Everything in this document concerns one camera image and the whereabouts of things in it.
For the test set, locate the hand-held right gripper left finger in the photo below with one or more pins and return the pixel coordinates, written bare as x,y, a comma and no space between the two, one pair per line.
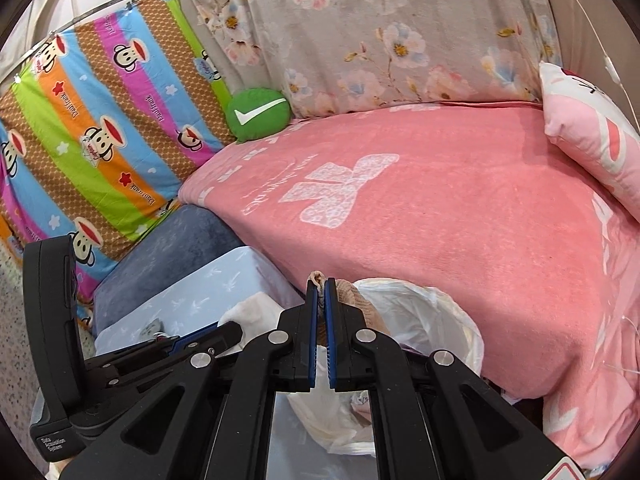
312,320

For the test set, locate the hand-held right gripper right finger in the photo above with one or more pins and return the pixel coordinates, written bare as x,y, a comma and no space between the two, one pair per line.
330,320

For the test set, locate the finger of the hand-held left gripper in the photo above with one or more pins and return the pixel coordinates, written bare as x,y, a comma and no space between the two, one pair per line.
192,342
227,336

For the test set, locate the beige mesh cloth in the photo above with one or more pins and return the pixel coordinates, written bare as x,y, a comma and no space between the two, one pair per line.
357,305

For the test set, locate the bin with white plastic bag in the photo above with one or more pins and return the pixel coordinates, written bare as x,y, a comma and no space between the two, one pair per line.
425,320

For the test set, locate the speckled white fabric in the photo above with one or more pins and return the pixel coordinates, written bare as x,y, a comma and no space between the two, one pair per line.
15,285

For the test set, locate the blue-grey cushion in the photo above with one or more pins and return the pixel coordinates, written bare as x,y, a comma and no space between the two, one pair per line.
160,245

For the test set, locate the pink blanket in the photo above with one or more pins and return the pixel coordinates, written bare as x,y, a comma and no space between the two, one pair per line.
450,220

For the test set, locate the green round cushion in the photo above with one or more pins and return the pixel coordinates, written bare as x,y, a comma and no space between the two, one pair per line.
257,115

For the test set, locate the striped cartoon bedsheet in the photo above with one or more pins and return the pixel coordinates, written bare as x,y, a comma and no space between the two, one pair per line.
100,110

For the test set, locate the grey floral sheet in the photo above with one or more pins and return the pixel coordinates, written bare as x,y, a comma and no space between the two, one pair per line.
375,35

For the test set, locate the pink and white pillow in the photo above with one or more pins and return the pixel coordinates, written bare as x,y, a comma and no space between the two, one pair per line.
590,125

